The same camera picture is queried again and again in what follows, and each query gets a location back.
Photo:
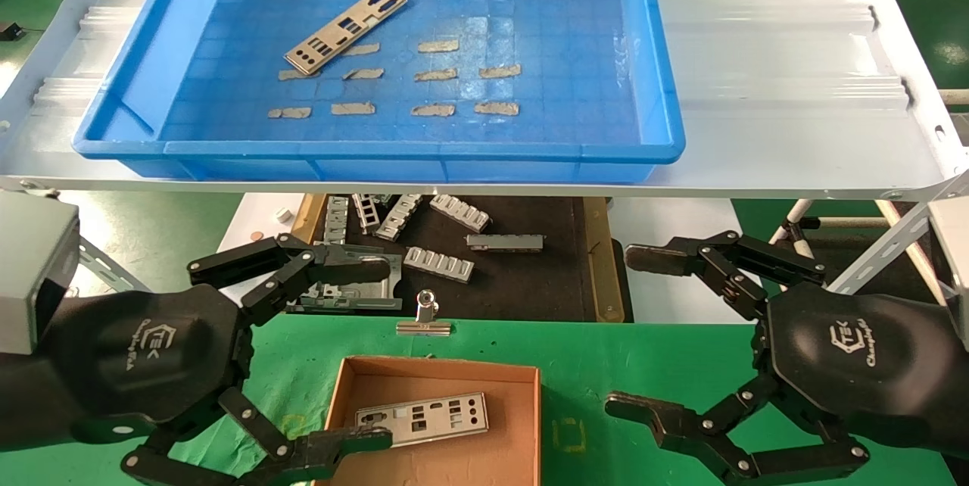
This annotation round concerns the blue plastic tray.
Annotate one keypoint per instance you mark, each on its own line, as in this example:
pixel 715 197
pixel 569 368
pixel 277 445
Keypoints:
pixel 530 32

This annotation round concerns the wooden framed black mat tray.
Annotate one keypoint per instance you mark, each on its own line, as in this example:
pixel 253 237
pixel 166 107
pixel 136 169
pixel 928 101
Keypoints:
pixel 530 281

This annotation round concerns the grey long metal bar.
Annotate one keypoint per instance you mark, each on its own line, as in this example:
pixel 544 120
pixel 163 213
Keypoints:
pixel 505 242

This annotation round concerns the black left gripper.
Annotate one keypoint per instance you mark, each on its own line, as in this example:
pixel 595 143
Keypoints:
pixel 136 357

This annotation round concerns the perforated white shelf leg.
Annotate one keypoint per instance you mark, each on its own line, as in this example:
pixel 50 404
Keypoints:
pixel 102 263
pixel 886 244

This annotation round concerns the white metal shelf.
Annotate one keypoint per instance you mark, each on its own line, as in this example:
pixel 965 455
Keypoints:
pixel 757 54

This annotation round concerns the grey tape strip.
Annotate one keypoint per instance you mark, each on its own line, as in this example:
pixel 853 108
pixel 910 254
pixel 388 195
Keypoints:
pixel 365 49
pixel 500 71
pixel 433 110
pixel 367 73
pixel 439 46
pixel 496 108
pixel 353 108
pixel 289 113
pixel 291 76
pixel 435 75

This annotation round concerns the brown cardboard box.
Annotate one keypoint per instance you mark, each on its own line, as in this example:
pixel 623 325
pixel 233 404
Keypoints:
pixel 454 465

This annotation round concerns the black rack mat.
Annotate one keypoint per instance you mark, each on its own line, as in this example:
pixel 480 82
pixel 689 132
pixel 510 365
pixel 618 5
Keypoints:
pixel 848 244

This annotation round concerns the grey slotted metal part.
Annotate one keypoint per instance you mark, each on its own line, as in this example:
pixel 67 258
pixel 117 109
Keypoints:
pixel 399 216
pixel 337 219
pixel 439 264
pixel 367 212
pixel 460 212

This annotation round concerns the white tube rack frame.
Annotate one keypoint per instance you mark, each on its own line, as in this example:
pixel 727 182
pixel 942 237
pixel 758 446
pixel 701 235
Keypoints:
pixel 787 217

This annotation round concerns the silver binder clip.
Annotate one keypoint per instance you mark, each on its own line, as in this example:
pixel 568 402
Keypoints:
pixel 424 328

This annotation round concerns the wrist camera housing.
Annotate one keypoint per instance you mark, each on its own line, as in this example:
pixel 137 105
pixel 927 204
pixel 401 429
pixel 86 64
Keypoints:
pixel 954 259
pixel 30 259

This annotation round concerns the black floor adapter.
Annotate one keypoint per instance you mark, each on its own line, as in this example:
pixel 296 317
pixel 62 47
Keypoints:
pixel 9 32

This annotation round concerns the small white cylinder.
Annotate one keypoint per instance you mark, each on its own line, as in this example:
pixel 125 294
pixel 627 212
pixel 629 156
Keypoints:
pixel 284 214

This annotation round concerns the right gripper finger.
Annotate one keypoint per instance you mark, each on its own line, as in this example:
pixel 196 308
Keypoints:
pixel 658 257
pixel 643 410

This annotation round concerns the silver perforated metal plate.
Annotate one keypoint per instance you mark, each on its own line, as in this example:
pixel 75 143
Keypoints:
pixel 344 38
pixel 401 437

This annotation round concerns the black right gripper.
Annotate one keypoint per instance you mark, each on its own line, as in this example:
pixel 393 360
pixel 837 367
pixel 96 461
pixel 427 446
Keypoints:
pixel 870 365

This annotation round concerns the left wrist camera housing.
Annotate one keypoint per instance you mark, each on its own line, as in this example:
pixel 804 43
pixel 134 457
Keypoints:
pixel 30 259

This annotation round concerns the large flat grey metal plate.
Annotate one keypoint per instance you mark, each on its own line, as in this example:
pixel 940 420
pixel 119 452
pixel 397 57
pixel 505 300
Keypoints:
pixel 371 298

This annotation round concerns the right wrist camera housing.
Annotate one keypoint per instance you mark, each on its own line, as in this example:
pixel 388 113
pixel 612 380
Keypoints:
pixel 954 259

